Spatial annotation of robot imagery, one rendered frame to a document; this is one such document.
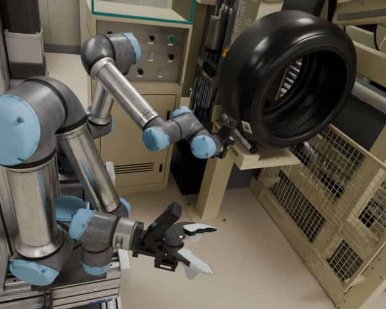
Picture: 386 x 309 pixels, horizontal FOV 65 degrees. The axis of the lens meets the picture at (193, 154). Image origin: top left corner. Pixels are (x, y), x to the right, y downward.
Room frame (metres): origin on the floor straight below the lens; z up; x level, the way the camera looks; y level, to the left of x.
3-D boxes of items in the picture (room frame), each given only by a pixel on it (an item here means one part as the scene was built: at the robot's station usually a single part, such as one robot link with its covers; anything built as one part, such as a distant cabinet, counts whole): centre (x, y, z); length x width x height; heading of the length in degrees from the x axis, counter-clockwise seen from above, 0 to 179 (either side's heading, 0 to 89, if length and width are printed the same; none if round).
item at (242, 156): (1.40, -0.20, 0.84); 0.36 x 0.09 x 0.06; 27
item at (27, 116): (0.49, 0.34, 1.09); 0.15 x 0.12 x 0.55; 179
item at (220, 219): (1.68, -0.19, 0.01); 0.27 x 0.27 x 0.02; 27
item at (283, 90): (1.83, -0.56, 1.05); 0.20 x 0.15 x 0.30; 27
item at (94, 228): (0.49, 0.20, 1.04); 0.11 x 0.08 x 0.09; 89
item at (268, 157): (1.46, -0.32, 0.80); 0.37 x 0.36 x 0.02; 117
